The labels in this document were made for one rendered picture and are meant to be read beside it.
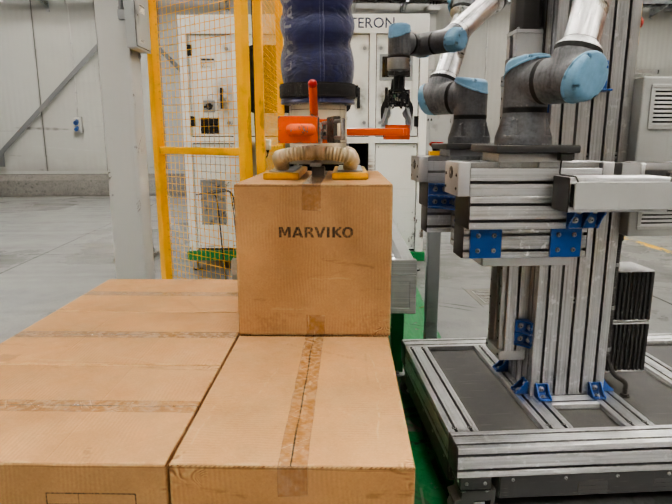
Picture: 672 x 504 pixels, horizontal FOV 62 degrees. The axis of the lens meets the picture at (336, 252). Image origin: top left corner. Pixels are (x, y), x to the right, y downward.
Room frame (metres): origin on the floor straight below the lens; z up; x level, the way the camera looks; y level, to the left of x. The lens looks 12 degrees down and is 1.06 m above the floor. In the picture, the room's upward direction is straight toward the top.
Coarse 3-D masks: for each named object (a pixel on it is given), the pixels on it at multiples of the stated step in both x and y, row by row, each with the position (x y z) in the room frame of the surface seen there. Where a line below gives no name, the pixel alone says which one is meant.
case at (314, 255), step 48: (240, 192) 1.40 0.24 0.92; (288, 192) 1.40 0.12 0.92; (336, 192) 1.40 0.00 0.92; (384, 192) 1.40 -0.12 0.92; (240, 240) 1.40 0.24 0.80; (288, 240) 1.40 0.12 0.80; (336, 240) 1.40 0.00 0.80; (384, 240) 1.40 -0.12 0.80; (240, 288) 1.40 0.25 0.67; (288, 288) 1.40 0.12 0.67; (336, 288) 1.40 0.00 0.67; (384, 288) 1.40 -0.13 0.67
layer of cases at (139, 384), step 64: (64, 320) 1.53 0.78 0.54; (128, 320) 1.53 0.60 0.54; (192, 320) 1.53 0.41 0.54; (0, 384) 1.10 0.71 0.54; (64, 384) 1.10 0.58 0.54; (128, 384) 1.10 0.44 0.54; (192, 384) 1.10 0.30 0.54; (256, 384) 1.10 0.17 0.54; (320, 384) 1.10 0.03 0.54; (384, 384) 1.10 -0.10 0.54; (0, 448) 0.85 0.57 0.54; (64, 448) 0.85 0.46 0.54; (128, 448) 0.85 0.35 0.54; (192, 448) 0.85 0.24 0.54; (256, 448) 0.85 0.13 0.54; (320, 448) 0.85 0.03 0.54; (384, 448) 0.85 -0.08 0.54
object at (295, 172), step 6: (294, 168) 1.65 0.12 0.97; (300, 168) 1.73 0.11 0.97; (306, 168) 1.83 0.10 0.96; (264, 174) 1.54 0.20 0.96; (270, 174) 1.54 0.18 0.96; (276, 174) 1.54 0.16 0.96; (282, 174) 1.54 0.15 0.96; (288, 174) 1.53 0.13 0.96; (294, 174) 1.53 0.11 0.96; (300, 174) 1.59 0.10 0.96
